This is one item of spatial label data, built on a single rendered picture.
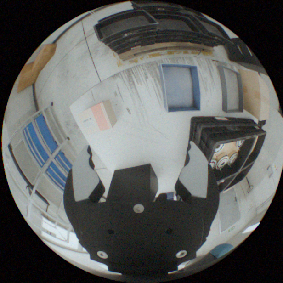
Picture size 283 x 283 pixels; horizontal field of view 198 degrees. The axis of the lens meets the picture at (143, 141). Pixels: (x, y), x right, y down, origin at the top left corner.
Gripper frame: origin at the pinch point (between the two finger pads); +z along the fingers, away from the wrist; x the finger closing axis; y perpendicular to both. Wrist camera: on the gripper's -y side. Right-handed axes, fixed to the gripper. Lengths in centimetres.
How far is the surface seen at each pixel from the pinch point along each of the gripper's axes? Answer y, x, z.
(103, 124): 7.0, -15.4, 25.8
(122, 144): 23.1, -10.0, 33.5
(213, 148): 8.1, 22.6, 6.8
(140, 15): -86, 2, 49
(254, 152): 21, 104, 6
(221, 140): 5.3, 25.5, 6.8
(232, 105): -7, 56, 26
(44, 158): 53, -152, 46
